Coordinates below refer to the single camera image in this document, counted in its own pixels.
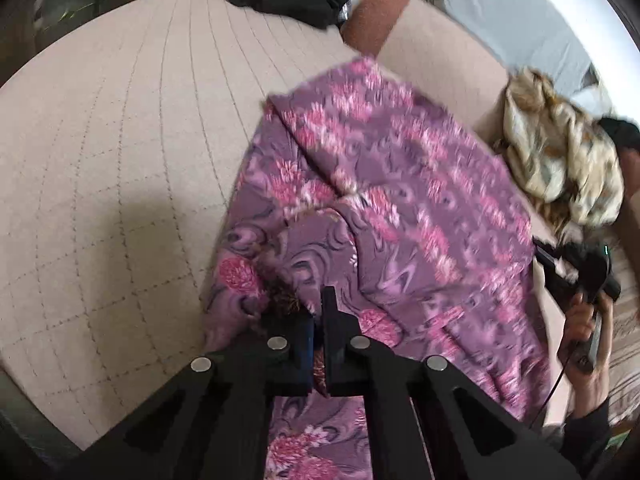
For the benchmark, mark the person's right hand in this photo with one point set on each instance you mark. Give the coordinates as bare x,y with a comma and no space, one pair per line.
587,345

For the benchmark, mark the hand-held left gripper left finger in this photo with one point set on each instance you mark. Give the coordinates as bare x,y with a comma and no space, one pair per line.
303,355

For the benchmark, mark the brown round cushion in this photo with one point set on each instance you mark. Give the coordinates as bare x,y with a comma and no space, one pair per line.
372,17

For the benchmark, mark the person's right forearm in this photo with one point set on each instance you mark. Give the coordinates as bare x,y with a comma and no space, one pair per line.
587,440

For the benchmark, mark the beige quilted sofa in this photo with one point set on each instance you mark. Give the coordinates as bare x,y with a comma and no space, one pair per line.
125,160

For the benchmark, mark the purple floral garment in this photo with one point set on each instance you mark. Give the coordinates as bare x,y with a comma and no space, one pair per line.
380,240

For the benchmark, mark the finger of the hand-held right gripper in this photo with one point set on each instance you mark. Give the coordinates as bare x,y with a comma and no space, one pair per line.
545,257

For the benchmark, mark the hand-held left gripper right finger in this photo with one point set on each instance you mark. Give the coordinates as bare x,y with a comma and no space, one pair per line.
331,355

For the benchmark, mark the beige patterned cloth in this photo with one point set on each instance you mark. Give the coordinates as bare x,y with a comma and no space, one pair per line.
557,150

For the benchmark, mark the grey pillow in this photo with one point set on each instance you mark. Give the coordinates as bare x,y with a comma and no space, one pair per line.
520,15

